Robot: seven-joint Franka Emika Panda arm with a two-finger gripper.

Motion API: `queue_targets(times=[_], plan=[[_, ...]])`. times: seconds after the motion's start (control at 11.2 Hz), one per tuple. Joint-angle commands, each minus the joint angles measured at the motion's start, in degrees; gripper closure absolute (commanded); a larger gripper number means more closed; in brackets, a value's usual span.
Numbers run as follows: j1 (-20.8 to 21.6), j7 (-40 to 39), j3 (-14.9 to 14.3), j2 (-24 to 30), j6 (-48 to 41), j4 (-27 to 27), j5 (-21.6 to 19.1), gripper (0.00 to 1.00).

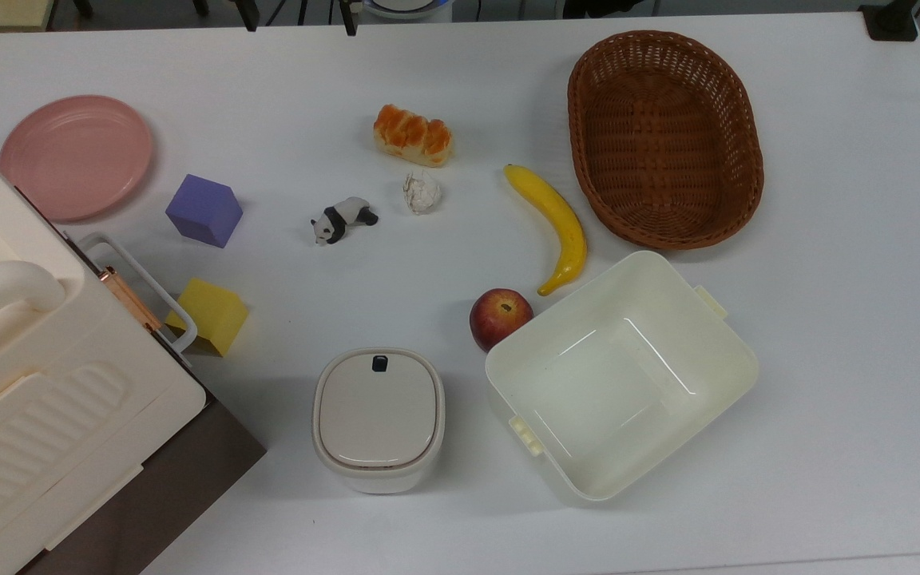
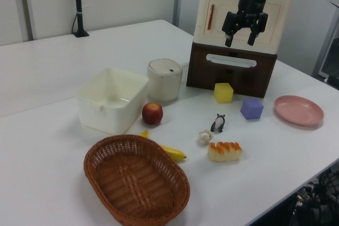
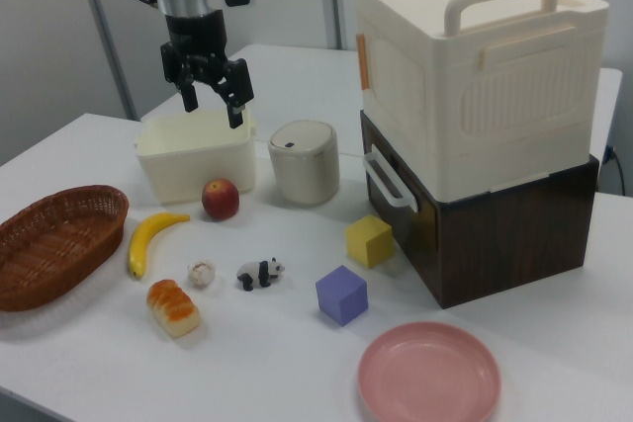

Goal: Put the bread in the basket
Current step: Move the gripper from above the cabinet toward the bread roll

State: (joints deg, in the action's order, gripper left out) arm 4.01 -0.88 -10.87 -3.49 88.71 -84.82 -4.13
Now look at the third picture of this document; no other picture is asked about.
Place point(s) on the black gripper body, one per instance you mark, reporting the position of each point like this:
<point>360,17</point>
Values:
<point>195,34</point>

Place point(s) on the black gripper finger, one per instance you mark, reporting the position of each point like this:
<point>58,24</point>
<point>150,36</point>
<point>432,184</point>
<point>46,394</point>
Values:
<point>236,96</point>
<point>189,93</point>

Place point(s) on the toy bread loaf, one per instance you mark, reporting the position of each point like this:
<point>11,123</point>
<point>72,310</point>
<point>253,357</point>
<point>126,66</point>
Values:
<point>173,309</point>

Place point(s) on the brown wicker basket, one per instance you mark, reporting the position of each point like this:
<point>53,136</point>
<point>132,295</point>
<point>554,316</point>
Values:
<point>59,244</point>

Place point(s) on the cream plastic open bin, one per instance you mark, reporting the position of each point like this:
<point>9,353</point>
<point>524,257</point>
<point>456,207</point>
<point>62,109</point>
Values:
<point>198,170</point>

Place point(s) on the beige mini trash can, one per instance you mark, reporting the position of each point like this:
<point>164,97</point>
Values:
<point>304,170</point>

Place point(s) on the red toy apple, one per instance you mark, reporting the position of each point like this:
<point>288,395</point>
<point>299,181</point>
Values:
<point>220,199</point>

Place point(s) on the copper latch on storage box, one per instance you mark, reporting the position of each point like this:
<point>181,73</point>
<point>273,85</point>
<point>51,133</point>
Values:
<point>363,63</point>

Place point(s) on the yellow toy banana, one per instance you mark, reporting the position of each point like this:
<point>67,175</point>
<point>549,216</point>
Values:
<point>147,240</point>

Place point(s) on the panda figurine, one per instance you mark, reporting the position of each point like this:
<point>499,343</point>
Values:
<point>257,274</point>

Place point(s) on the white garlic bulb toy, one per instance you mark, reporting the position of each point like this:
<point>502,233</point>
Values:
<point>201,274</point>

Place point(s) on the yellow foam cube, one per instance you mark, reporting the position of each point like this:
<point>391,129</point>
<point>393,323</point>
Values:
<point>368,241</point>

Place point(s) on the purple foam cube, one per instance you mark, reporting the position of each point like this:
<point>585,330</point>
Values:
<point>340,296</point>

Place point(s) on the dark wood drawer cabinet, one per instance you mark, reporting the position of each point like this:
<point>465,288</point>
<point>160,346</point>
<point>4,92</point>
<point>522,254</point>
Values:
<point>494,254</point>

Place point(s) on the pink plastic plate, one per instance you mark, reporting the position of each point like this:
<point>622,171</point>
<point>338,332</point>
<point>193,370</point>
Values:
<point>429,375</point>

